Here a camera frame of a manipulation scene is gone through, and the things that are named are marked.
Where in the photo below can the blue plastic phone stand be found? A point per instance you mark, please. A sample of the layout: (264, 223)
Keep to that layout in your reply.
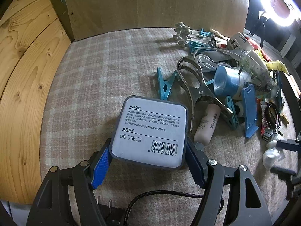
(249, 106)

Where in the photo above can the blue plastic clothespin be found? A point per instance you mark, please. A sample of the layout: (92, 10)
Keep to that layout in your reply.
(164, 88)

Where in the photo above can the grey square box white label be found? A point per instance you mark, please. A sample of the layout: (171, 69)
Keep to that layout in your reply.
(150, 131)

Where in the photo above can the wooden plank panel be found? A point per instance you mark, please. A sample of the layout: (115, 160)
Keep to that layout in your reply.
(23, 75)

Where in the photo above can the clear bottle with blue cap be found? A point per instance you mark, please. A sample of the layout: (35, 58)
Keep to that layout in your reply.
(225, 81)

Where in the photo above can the cream squeeze tube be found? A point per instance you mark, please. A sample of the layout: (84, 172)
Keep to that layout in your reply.
(208, 124)

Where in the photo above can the wooden clothespin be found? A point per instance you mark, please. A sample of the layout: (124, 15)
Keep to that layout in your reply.
(217, 34)

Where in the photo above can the yellow highlighter pen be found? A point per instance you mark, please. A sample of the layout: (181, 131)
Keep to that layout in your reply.
(277, 65)

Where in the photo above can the teal plastic clothespin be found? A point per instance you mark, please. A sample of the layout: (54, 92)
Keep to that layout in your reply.
(195, 44)
(203, 32)
(231, 113)

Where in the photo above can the red and white packet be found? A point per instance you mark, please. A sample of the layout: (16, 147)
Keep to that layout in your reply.
(264, 122)

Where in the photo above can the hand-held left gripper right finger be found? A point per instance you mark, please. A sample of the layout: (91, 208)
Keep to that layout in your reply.
(194, 167)

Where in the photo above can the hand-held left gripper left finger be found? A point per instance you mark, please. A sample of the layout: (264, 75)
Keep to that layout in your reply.
(101, 168)

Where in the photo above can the white plastic charger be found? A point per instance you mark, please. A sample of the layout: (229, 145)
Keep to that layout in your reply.
(239, 41)

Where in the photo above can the black light stand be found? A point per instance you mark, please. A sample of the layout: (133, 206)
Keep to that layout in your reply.
(261, 28)

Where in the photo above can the red snack packet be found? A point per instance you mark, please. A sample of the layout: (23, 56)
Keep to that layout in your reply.
(255, 44)

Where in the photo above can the large cardboard box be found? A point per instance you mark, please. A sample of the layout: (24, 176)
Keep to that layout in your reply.
(152, 4)

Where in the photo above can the white beaded massager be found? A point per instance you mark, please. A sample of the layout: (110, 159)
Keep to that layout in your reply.
(183, 31)

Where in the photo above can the white plastic wrap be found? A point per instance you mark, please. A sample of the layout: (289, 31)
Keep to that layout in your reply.
(270, 156)

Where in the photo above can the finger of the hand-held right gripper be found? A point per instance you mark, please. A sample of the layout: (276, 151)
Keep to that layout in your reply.
(282, 170)
(287, 144)

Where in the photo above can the large metal spring clamp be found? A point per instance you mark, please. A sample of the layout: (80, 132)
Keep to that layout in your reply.
(199, 93)

